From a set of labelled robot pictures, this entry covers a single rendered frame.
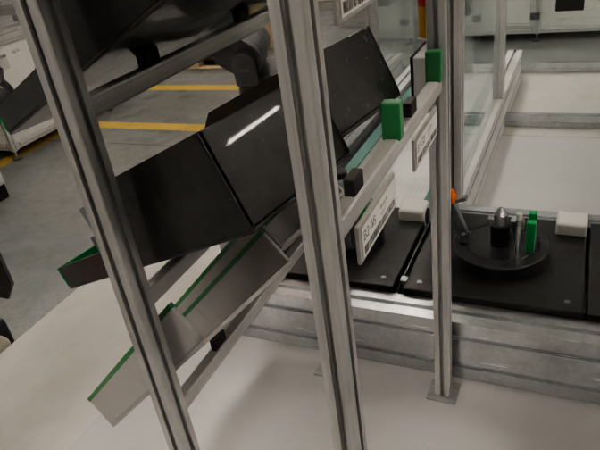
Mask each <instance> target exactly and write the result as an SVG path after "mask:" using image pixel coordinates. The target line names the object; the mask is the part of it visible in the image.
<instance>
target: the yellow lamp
mask: <svg viewBox="0 0 600 450"><path fill-rule="evenodd" d="M418 25H419V37H420V38H426V9H425V6H420V5H418Z"/></svg>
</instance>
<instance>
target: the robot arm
mask: <svg viewBox="0 0 600 450"><path fill-rule="evenodd" d="M270 42H271V37H270V34H269V32H268V30H267V29H266V28H265V27H264V28H262V29H259V30H258V31H256V32H255V33H253V34H251V35H249V36H247V37H245V38H243V39H241V40H239V41H238V42H236V43H234V44H232V45H231V46H228V47H226V48H224V49H222V50H220V52H218V53H216V54H213V55H211V56H210V57H212V58H213V59H214V60H215V62H214V63H216V64H218V65H219V66H221V67H222V68H224V69H225V70H227V71H230V72H231V73H233V74H234V76H235V80H236V83H237V87H238V89H239V94H240V95H241V94H243V93H244V92H246V91H247V90H249V89H250V88H253V87H255V86H256V85H258V84H260V83H262V82H263V81H265V80H267V79H268V78H270V77H272V76H274V75H275V74H277V73H278V71H277V64H276V58H269V57H268V53H267V52H268V49H269V46H270ZM13 91H14V88H13V87H12V86H11V84H10V83H9V82H8V81H6V80H5V79H4V69H3V68H2V67H0V104H1V103H2V102H3V101H4V100H5V98H6V97H8V96H9V95H10V94H11V93H12V92H13Z"/></svg>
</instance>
